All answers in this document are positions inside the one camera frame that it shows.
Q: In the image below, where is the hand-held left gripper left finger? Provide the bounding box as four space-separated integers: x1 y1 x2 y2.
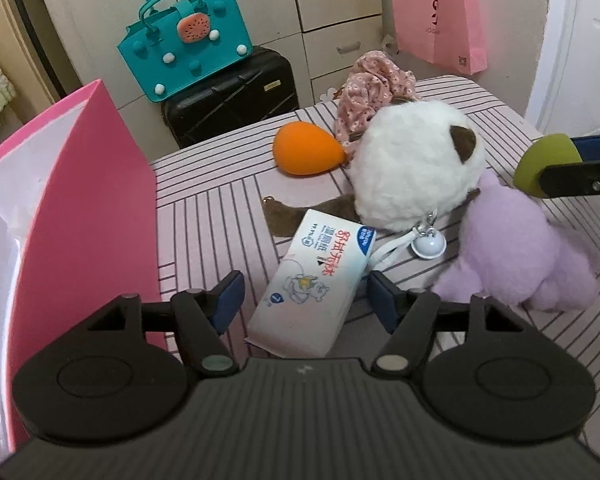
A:
82 270 246 377

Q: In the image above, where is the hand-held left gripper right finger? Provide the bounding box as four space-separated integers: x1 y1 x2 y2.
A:
367 270 535 378

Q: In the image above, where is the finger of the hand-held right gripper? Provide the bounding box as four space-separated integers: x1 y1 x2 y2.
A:
570 115 600 163
536 156 600 206

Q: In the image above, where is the green makeup sponge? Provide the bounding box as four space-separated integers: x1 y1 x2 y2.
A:
512 133 583 200

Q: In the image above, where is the white cartoon tissue pack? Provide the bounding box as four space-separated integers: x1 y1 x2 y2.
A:
245 208 378 358

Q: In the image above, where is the purple plush toy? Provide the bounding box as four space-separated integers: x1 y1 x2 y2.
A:
432 170 600 313

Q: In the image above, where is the white plush toy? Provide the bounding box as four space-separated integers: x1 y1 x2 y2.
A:
261 99 487 281

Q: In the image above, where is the pink cardboard box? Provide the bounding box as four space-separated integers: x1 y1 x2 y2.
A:
0 79 167 466

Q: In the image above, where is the white door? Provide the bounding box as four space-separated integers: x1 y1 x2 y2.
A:
525 0 600 136

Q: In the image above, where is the orange makeup sponge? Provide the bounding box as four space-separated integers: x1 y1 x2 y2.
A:
272 121 348 177

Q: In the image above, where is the black suitcase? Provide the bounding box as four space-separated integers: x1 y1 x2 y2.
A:
161 46 300 150

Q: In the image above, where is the pink shopping bag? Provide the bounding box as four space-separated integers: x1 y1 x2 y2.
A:
390 0 488 75

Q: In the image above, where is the pink floral cloth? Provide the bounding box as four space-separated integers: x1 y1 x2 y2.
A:
335 51 421 143

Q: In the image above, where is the teal felt handbag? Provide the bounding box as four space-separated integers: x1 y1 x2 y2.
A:
117 0 253 103

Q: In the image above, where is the white wardrobe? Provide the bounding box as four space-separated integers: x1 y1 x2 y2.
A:
30 0 396 111

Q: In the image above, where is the beige cabinet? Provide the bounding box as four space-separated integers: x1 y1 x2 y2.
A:
0 0 71 106

